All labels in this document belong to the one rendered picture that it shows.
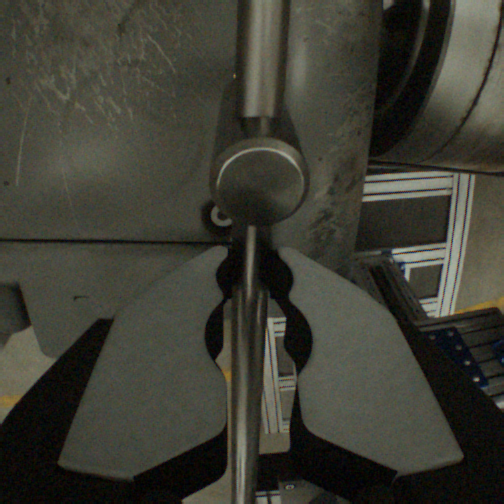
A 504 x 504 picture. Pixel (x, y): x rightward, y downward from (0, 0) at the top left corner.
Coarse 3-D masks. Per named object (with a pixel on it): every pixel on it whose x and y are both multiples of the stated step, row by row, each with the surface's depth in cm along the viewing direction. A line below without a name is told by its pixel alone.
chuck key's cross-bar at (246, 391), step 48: (240, 0) 8; (288, 0) 8; (240, 48) 9; (240, 96) 9; (240, 240) 12; (240, 288) 13; (240, 336) 13; (240, 384) 14; (240, 432) 15; (240, 480) 16
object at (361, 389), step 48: (288, 288) 11; (336, 288) 10; (288, 336) 10; (336, 336) 8; (384, 336) 8; (336, 384) 7; (384, 384) 7; (336, 432) 6; (384, 432) 6; (432, 432) 6; (336, 480) 6; (384, 480) 6
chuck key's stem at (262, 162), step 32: (224, 96) 12; (224, 128) 10; (256, 128) 9; (288, 128) 9; (224, 160) 8; (256, 160) 8; (288, 160) 8; (224, 192) 9; (256, 192) 9; (288, 192) 9; (256, 224) 9
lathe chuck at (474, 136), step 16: (496, 48) 19; (496, 64) 20; (496, 80) 21; (480, 96) 22; (496, 96) 22; (480, 112) 23; (496, 112) 23; (464, 128) 25; (480, 128) 25; (496, 128) 24; (448, 144) 27; (464, 144) 27; (480, 144) 26; (496, 144) 26; (432, 160) 30; (448, 160) 30; (464, 160) 30; (480, 160) 29; (496, 160) 29
